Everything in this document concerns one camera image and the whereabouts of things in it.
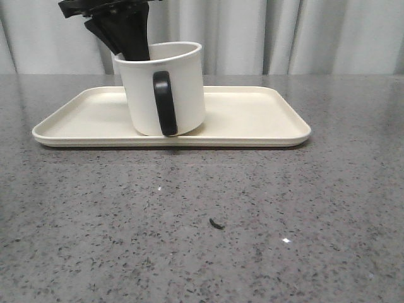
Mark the cream rectangular plastic tray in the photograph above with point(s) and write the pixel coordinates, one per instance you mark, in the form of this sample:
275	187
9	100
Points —
236	116

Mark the grey pleated curtain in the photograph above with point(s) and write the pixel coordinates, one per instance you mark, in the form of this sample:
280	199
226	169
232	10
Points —
238	37

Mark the white smiley mug black handle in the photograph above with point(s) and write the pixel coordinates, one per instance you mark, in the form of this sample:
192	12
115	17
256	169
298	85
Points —
165	94

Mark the small black debris scrap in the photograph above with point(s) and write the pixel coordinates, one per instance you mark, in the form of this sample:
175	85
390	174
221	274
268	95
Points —
216	225

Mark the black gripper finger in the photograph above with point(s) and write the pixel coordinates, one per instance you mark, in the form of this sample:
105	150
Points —
128	33
96	27

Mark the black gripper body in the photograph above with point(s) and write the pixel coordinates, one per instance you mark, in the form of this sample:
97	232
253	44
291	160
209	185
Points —
71	8

